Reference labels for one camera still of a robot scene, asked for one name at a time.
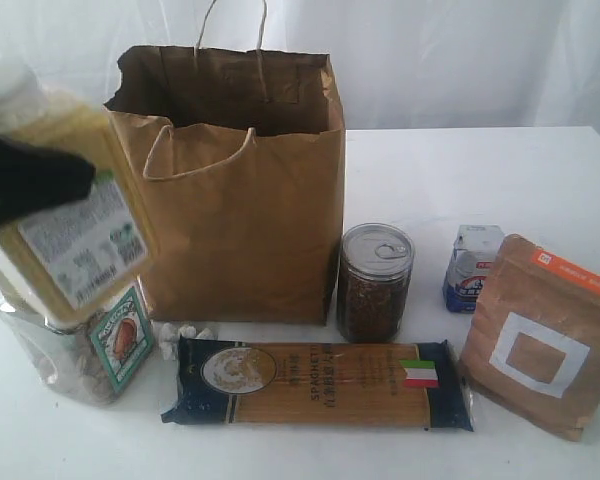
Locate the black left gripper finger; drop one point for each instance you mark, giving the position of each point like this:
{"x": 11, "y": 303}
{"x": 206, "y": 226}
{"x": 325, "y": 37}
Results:
{"x": 34, "y": 179}

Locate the yellow grain package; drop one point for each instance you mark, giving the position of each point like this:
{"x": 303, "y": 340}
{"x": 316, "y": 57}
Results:
{"x": 67, "y": 261}

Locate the clear jar yellow lid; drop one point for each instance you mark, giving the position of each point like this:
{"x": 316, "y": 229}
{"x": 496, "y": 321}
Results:
{"x": 92, "y": 362}

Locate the clear can dark grains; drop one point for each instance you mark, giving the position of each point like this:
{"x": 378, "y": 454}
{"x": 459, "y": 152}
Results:
{"x": 376, "y": 262}

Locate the white pebble cluster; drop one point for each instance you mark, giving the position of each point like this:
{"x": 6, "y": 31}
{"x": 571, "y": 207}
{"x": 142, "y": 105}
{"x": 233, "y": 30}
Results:
{"x": 168, "y": 335}

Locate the brown paper bag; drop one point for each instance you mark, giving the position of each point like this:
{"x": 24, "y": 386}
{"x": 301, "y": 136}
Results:
{"x": 239, "y": 157}

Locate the spaghetti package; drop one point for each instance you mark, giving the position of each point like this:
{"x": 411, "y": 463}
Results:
{"x": 371, "y": 385}

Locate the small blue white packet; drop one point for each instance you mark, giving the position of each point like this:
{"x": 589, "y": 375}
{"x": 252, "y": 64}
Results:
{"x": 474, "y": 251}

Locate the brown kraft pouch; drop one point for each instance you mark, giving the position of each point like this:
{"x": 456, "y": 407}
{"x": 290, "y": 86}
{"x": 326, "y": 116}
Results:
{"x": 533, "y": 345}

